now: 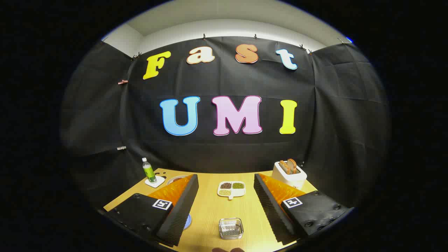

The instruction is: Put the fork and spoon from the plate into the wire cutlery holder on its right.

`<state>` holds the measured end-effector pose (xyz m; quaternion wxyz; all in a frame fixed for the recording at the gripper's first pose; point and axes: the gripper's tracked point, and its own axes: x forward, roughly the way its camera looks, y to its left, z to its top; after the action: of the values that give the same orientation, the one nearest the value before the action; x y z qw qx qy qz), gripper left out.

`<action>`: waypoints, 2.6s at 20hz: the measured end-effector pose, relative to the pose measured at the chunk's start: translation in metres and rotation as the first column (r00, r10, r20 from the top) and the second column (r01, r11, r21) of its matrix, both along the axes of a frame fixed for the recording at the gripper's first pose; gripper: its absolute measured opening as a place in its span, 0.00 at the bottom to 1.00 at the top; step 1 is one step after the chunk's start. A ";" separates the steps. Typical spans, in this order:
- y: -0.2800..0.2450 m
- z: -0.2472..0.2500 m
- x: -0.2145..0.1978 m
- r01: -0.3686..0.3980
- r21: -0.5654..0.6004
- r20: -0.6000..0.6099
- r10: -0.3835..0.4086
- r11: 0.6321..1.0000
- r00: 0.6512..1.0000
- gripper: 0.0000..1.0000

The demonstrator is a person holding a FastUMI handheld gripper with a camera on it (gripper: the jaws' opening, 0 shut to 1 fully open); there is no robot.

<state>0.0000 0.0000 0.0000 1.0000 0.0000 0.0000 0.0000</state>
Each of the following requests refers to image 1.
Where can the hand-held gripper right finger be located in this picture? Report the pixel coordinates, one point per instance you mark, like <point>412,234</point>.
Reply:
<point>269,210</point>

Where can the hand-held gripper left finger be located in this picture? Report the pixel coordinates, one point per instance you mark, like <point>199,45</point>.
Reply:
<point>182,210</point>

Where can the blue plate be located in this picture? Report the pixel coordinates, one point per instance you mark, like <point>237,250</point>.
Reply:
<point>188,222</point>

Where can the beige plate with food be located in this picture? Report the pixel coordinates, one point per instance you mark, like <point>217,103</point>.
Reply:
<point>174,180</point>

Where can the white square coaster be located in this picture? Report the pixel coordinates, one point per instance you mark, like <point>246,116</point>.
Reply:
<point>159,182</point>

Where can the white toaster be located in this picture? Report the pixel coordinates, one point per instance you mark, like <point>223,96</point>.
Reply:
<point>292,179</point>

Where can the white divided bean dish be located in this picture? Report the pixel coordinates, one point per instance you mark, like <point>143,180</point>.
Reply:
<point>231,190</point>

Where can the perforated metal basket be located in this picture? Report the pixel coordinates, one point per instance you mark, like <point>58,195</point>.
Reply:
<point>231,229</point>

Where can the green label plastic bottle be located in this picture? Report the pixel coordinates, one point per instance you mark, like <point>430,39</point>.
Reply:
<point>148,171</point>

